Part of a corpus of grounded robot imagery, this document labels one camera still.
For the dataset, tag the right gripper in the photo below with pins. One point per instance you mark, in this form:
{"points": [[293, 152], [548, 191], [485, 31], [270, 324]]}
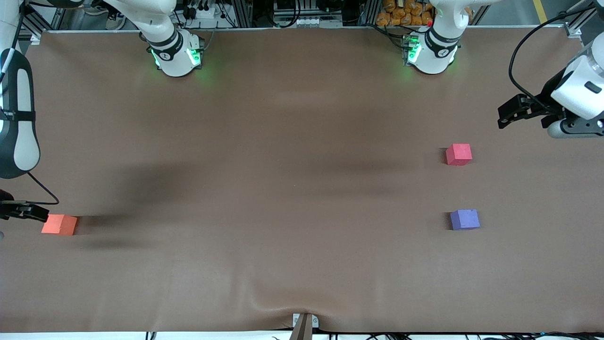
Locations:
{"points": [[4, 208]]}

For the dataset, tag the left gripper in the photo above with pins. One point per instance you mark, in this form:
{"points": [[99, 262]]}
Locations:
{"points": [[549, 94]]}

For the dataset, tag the orange foam block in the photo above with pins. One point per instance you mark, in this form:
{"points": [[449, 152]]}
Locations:
{"points": [[59, 225]]}

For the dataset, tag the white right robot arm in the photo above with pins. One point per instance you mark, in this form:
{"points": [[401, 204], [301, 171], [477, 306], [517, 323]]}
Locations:
{"points": [[174, 56]]}

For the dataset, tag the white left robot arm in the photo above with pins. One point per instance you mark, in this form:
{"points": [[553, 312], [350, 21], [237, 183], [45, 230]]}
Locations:
{"points": [[439, 52]]}

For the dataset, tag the red foam block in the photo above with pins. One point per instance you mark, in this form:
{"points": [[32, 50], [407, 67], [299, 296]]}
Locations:
{"points": [[458, 155]]}

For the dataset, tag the purple foam block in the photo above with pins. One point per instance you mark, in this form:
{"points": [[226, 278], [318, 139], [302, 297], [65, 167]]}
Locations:
{"points": [[465, 220]]}

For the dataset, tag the orange snack bags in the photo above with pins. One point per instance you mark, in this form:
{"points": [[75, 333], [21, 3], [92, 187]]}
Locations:
{"points": [[406, 14]]}

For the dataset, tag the white terminal block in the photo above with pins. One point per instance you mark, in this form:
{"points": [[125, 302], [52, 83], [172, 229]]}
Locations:
{"points": [[299, 22]]}

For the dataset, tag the brown table mat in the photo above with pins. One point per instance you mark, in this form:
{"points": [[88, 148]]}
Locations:
{"points": [[283, 189]]}

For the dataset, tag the white power strip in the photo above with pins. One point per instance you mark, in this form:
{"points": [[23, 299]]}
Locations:
{"points": [[203, 12]]}

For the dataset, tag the aluminium corner bracket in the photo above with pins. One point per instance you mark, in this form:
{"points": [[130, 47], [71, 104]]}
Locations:
{"points": [[36, 37], [573, 29]]}

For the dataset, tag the metal clamp bracket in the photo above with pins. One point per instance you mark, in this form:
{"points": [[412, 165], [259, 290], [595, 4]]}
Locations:
{"points": [[304, 326]]}

